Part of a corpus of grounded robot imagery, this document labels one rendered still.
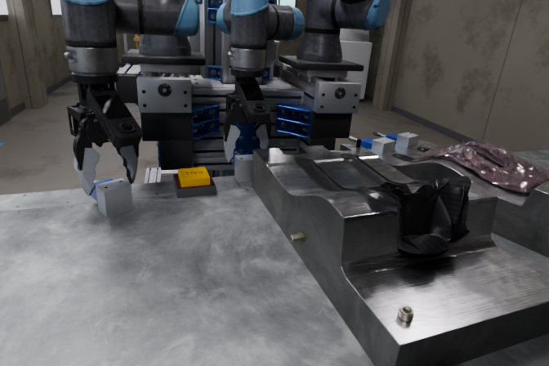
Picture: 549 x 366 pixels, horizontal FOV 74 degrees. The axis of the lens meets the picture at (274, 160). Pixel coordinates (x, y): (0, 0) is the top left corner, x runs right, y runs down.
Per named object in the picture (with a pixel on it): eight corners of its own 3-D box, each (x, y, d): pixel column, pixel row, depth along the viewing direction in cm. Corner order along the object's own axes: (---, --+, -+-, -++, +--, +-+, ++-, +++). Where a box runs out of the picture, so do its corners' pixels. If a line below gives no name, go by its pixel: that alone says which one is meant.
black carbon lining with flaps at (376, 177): (288, 166, 76) (292, 122, 72) (354, 161, 81) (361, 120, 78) (393, 270, 45) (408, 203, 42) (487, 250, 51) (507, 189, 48)
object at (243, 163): (225, 162, 94) (225, 142, 92) (244, 160, 96) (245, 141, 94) (238, 182, 83) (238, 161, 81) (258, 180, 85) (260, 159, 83)
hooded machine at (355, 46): (364, 103, 587) (378, 13, 539) (329, 102, 572) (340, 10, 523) (345, 94, 650) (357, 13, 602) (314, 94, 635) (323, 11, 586)
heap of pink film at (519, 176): (405, 162, 86) (412, 130, 83) (444, 150, 96) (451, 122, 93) (527, 207, 67) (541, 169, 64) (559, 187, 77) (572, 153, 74)
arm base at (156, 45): (140, 50, 114) (139, 15, 111) (190, 51, 118) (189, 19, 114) (136, 55, 101) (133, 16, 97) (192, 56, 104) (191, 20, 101)
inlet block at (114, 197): (78, 193, 73) (74, 168, 71) (103, 186, 77) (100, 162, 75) (107, 218, 65) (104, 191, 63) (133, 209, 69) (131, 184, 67)
